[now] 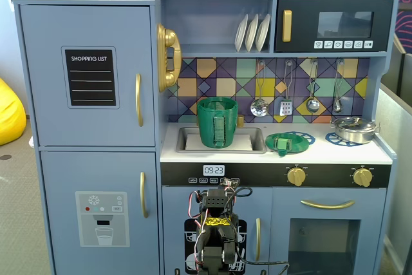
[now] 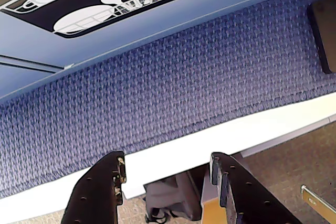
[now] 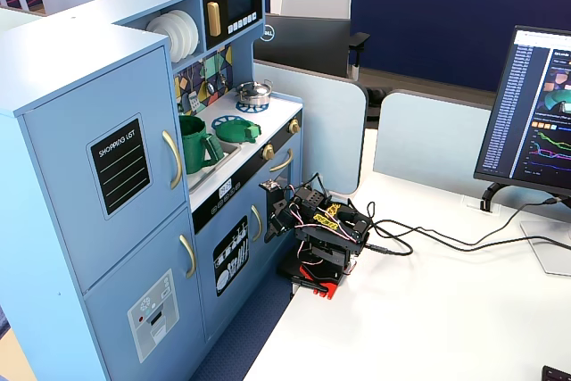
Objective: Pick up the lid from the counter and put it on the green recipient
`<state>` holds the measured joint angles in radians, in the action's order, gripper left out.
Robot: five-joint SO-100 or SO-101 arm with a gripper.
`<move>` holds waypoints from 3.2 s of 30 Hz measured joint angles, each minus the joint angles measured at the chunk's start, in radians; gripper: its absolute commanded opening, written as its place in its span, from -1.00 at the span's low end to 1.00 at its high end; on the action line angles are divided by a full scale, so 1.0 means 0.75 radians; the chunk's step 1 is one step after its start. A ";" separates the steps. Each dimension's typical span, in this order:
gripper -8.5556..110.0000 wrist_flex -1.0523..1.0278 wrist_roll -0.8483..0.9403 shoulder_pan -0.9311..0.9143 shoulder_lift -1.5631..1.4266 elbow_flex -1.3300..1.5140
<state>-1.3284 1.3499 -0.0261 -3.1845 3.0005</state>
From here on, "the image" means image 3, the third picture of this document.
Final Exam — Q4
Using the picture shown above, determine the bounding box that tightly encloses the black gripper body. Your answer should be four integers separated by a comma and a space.
261, 178, 299, 227

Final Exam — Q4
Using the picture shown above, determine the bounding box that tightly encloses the green lid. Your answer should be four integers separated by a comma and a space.
215, 118, 262, 145

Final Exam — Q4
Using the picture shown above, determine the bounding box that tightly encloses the red table clamp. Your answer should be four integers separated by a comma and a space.
289, 261, 341, 302

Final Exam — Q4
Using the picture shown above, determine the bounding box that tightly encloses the toy kitchen sink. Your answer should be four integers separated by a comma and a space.
186, 141, 243, 194

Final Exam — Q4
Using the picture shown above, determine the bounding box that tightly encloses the light blue desk divider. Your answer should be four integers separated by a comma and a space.
373, 87, 494, 178
252, 61, 369, 195

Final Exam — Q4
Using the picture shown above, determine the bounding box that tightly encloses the green plastic cup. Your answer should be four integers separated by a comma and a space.
178, 114, 226, 175

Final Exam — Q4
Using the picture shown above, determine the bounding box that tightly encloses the steel toy pot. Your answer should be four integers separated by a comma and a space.
235, 79, 275, 107

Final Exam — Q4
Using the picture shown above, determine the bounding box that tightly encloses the black Dell monitor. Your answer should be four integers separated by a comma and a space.
252, 12, 352, 79

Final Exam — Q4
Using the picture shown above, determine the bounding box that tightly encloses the white plate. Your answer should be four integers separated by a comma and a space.
155, 12, 182, 63
167, 10, 191, 62
145, 14, 173, 43
176, 9, 200, 57

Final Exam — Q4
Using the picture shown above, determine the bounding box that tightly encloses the blue wooden toy kitchen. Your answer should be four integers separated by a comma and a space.
0, 0, 305, 381

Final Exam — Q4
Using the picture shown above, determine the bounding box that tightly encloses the computer monitor with graphs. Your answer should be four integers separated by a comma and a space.
473, 24, 571, 199

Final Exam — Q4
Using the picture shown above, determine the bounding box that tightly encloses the silver monitor stand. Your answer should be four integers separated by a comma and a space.
480, 181, 571, 277

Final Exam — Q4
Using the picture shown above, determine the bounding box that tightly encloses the black keyboard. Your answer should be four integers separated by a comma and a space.
541, 364, 571, 381

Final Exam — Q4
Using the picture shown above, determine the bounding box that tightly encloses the gold dishwasher door handle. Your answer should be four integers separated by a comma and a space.
250, 204, 264, 244

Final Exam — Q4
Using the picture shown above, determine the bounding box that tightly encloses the gold oven door handle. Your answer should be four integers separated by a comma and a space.
269, 148, 295, 174

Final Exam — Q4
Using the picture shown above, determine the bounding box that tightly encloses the gold fridge door handle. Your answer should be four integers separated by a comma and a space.
161, 129, 184, 191
178, 234, 198, 280

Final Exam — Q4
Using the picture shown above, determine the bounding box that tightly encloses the black cable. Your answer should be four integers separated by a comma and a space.
365, 195, 564, 258
366, 201, 571, 253

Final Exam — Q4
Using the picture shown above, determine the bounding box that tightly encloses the desk cable grommet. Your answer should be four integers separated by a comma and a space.
465, 195, 506, 216

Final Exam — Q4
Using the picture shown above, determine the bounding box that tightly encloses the toy microwave with yellow handle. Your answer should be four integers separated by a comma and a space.
201, 0, 262, 50

